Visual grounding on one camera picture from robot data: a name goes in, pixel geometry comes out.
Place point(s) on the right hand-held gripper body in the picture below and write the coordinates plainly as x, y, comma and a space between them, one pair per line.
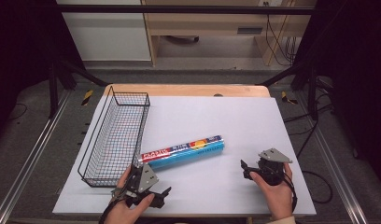
271, 171

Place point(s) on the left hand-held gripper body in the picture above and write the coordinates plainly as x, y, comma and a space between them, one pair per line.
145, 177

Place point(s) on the blue and red wrap box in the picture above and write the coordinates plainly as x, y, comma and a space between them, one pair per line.
185, 151

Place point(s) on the person's right hand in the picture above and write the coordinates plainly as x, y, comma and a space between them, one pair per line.
277, 199

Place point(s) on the person's left hand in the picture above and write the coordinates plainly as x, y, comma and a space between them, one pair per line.
124, 213

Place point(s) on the white table mat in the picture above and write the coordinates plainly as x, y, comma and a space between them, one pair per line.
241, 130

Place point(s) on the yellow and black tape strip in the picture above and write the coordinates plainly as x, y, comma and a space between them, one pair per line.
286, 98
87, 97

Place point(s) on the black metal stand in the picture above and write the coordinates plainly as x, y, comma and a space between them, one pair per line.
312, 93
53, 90

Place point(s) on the black curtain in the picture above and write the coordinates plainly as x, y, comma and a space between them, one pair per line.
356, 77
20, 46

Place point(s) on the white cabinet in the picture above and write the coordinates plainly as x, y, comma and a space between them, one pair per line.
107, 37

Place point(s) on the wooden desk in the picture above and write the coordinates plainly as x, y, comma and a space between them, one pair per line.
210, 23

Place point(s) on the black horizontal bar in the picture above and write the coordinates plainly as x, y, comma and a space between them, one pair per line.
179, 9

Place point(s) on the aluminium floor rail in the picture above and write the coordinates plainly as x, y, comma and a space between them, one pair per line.
335, 168
30, 155

